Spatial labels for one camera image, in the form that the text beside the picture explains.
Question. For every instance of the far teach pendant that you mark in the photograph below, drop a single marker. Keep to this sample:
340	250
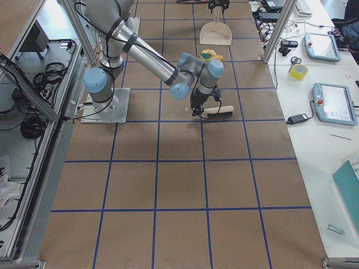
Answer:
321	47

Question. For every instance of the black webcam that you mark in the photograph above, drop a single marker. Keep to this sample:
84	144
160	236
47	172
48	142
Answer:
286	45

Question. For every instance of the white hand brush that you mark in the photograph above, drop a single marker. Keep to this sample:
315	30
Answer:
210	113

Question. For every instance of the teal notebook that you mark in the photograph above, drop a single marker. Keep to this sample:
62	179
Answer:
346	180

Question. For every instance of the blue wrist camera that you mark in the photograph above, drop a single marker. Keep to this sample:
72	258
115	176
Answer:
217	94

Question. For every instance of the teach pendant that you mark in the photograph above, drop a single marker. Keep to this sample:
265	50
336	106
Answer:
321	47
333	104

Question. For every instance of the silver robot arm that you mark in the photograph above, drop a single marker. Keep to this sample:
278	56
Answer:
191	76

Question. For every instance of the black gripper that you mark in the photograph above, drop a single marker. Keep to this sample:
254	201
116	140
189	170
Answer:
197	100
216	4

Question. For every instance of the metal wire clip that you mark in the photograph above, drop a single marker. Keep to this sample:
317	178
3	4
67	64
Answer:
335	229

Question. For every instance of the aluminium frame post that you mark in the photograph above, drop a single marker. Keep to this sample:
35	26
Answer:
278	29

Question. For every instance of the black power adapter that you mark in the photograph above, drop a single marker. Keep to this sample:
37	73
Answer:
297	119

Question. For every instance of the aluminium side frame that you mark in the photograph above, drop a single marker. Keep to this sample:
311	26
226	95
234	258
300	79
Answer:
42	61

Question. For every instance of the yellow tape roll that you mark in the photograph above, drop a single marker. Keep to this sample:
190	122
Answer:
298	71

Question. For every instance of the beige dustpan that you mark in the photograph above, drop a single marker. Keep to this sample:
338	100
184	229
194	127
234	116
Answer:
216	32

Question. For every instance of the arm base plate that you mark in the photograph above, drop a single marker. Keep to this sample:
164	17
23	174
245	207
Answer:
134	24
109	112

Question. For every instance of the near teach pendant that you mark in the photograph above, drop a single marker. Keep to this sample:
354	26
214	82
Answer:
333	104

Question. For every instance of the toy potato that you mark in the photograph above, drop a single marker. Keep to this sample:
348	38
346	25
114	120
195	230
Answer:
218	57

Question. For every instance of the black handled scissors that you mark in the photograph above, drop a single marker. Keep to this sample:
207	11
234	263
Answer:
294	60

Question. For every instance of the green yellow sponge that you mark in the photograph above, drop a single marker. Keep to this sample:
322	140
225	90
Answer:
206	56

